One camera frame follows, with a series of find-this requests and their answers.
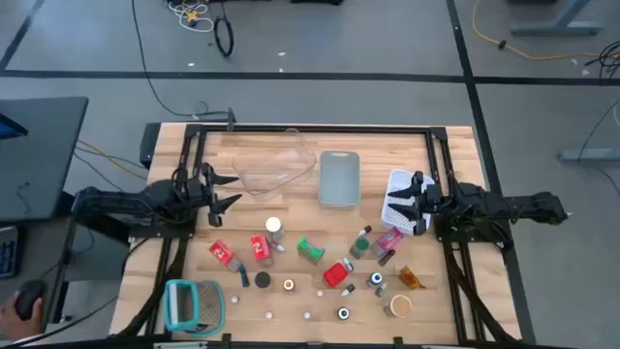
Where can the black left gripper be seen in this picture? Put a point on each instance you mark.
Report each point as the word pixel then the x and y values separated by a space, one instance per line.
pixel 201 194

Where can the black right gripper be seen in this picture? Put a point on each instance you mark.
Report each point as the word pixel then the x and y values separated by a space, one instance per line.
pixel 431 199

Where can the white perforated basket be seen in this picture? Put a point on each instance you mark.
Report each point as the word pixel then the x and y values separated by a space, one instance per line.
pixel 397 178

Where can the clear plastic bin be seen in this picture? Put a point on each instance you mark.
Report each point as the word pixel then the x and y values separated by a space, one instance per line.
pixel 271 165

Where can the small dark brown bottle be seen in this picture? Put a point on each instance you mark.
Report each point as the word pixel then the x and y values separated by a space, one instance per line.
pixel 386 257

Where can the white-lidded spice jar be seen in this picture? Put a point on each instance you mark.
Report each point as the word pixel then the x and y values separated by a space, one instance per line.
pixel 273 225

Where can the green-lidded spice jar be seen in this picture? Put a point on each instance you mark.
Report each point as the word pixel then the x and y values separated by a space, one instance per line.
pixel 361 246

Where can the grey plastic bin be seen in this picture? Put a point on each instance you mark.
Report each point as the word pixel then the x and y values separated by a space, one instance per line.
pixel 339 179

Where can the amber brown bottle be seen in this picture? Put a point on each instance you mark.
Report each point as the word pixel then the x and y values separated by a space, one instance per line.
pixel 409 277

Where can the blue-capped colouring bottle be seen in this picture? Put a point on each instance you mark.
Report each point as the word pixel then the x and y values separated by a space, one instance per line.
pixel 376 278

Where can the dark tube with blue cap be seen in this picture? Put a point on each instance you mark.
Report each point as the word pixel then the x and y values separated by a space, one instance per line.
pixel 244 278

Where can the peanut butter jar black lid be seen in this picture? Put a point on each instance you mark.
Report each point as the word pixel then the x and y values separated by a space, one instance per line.
pixel 262 279

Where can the red-lidded paprika tin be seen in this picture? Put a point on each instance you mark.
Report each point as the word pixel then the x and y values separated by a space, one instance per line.
pixel 335 275

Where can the green Apple Jacks cereal box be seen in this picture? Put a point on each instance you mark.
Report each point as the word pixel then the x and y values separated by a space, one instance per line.
pixel 310 249

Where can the tan-lidded jar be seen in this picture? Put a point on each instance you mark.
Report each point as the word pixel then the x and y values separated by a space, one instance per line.
pixel 401 306

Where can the red squeeze bottle white cap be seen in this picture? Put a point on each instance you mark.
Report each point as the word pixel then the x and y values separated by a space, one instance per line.
pixel 288 285

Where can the black candy colour bottle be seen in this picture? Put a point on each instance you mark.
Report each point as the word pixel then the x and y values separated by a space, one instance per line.
pixel 343 313

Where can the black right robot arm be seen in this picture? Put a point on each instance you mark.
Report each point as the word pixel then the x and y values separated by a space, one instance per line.
pixel 508 203

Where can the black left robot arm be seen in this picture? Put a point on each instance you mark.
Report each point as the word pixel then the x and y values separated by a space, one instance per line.
pixel 121 201

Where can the black desk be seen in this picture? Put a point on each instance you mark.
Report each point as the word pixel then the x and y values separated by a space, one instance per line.
pixel 43 155

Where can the grey desk foot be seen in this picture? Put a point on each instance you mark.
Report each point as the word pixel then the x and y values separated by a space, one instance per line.
pixel 591 155

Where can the grey keyboard desk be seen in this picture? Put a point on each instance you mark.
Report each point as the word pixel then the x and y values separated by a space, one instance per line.
pixel 43 252

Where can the black computer mouse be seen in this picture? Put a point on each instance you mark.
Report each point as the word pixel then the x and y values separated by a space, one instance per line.
pixel 30 296

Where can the computer monitor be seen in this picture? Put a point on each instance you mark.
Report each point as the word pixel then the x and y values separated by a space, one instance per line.
pixel 9 128

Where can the black keyboard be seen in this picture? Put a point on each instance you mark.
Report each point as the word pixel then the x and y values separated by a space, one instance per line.
pixel 7 252

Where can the grey desk leg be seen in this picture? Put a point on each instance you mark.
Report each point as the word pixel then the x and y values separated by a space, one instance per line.
pixel 557 29

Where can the person's hand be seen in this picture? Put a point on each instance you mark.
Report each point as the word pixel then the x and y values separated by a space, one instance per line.
pixel 9 322

